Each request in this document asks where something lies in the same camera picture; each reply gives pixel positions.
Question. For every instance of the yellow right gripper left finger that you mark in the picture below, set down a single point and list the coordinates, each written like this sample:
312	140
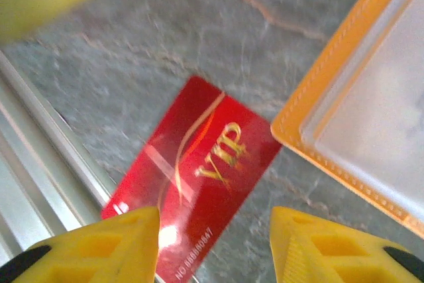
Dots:
99	253

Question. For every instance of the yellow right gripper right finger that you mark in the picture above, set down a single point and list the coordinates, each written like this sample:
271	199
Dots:
331	256

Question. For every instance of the yellow leather card holder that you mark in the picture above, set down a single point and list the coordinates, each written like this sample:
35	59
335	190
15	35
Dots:
364	97

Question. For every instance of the red VIP card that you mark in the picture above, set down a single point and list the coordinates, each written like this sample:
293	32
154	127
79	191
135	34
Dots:
212	150

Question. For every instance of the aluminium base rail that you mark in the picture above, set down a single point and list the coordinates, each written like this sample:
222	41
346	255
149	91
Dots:
26	163

